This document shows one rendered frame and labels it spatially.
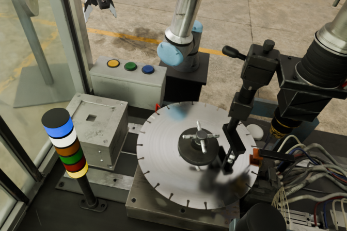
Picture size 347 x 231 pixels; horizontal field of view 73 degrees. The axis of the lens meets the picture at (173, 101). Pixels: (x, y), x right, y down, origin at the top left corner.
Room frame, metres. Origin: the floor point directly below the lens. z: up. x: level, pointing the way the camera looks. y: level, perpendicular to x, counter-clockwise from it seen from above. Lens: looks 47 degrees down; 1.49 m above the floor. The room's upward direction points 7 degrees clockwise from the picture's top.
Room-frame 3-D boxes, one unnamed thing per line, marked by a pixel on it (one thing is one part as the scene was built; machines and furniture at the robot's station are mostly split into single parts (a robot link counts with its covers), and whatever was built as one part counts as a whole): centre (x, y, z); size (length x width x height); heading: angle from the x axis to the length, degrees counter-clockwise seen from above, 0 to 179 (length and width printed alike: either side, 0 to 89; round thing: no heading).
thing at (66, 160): (0.24, 0.20, 1.05); 0.05 x 0.04 x 0.03; 176
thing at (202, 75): (0.99, -0.03, 0.37); 0.40 x 0.40 x 0.75; 86
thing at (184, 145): (0.36, -0.08, 0.96); 0.11 x 0.11 x 0.03
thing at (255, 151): (0.34, -0.28, 0.95); 0.10 x 0.03 x 0.07; 86
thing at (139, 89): (0.70, 0.18, 0.82); 0.28 x 0.11 x 0.15; 86
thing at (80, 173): (0.24, 0.20, 0.98); 0.05 x 0.04 x 0.03; 176
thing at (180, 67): (0.99, -0.03, 0.80); 0.15 x 0.15 x 0.10
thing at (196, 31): (0.98, -0.03, 0.91); 0.13 x 0.12 x 0.14; 157
